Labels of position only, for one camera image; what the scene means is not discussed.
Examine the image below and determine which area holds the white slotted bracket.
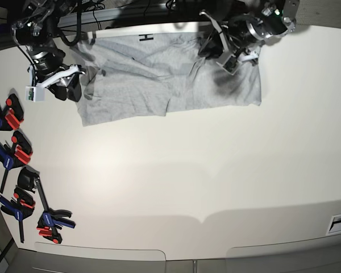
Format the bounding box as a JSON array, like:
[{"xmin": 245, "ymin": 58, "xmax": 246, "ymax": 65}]
[{"xmin": 326, "ymin": 214, "xmax": 341, "ymax": 236}]

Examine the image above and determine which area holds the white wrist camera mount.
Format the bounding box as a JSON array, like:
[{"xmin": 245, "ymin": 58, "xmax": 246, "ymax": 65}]
[
  {"xmin": 25, "ymin": 64, "xmax": 86, "ymax": 102},
  {"xmin": 198, "ymin": 10, "xmax": 259, "ymax": 75}
]

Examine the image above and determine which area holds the black gripper body at image left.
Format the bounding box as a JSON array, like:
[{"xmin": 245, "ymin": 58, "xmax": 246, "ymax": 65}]
[{"xmin": 28, "ymin": 49, "xmax": 73, "ymax": 86}]

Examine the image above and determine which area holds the top blue red bar clamp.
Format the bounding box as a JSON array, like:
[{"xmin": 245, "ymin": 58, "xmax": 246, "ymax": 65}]
[{"xmin": 0, "ymin": 93, "xmax": 24, "ymax": 131}]

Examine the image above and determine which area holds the grey T-shirt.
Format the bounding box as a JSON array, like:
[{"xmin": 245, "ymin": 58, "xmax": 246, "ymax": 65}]
[{"xmin": 71, "ymin": 33, "xmax": 261, "ymax": 126}]

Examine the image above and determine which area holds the aluminium frame rail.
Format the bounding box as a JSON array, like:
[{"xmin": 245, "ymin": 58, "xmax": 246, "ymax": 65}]
[{"xmin": 56, "ymin": 5, "xmax": 171, "ymax": 28}]

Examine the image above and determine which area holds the long bar clamp black pad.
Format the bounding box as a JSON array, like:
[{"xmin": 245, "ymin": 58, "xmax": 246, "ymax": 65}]
[{"xmin": 18, "ymin": 167, "xmax": 76, "ymax": 244}]

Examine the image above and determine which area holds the black robot arm at image left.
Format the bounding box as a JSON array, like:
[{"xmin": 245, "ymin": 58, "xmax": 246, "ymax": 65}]
[{"xmin": 11, "ymin": 1, "xmax": 86, "ymax": 102}]

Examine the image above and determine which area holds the black robot arm at image right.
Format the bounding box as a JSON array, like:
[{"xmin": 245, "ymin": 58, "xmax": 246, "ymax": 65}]
[{"xmin": 198, "ymin": 1, "xmax": 300, "ymax": 59}]

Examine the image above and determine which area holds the blue red bar clamp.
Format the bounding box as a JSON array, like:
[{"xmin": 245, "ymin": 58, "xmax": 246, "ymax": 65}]
[
  {"xmin": 0, "ymin": 130, "xmax": 33, "ymax": 194},
  {"xmin": 0, "ymin": 186, "xmax": 36, "ymax": 243},
  {"xmin": 0, "ymin": 93, "xmax": 24, "ymax": 131}
]

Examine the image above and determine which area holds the black gripper body at image right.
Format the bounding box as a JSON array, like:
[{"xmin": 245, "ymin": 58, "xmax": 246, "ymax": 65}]
[{"xmin": 198, "ymin": 14, "xmax": 262, "ymax": 59}]

